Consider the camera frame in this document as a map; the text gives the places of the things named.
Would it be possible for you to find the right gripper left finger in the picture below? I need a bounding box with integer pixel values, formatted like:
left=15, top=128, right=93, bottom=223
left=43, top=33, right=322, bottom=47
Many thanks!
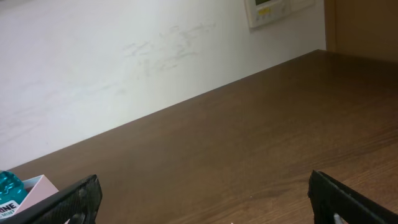
left=1, top=175, right=103, bottom=224

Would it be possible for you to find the teal mouthwash bottle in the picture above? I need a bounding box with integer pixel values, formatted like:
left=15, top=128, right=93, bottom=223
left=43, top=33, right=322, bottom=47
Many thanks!
left=1, top=170, right=27, bottom=222

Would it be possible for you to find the wooden side panel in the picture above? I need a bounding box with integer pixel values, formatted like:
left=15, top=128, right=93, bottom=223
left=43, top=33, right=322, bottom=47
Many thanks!
left=324, top=0, right=397, bottom=63

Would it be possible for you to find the pink open cardboard box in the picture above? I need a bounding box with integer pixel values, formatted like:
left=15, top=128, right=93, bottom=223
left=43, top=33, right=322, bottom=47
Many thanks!
left=15, top=175, right=59, bottom=215

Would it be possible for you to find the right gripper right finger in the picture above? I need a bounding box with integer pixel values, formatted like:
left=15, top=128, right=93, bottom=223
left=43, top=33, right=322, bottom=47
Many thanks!
left=308, top=170, right=397, bottom=224

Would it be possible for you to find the white wall control panel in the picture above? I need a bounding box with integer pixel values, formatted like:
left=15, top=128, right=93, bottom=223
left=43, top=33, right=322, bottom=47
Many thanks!
left=244, top=0, right=315, bottom=29

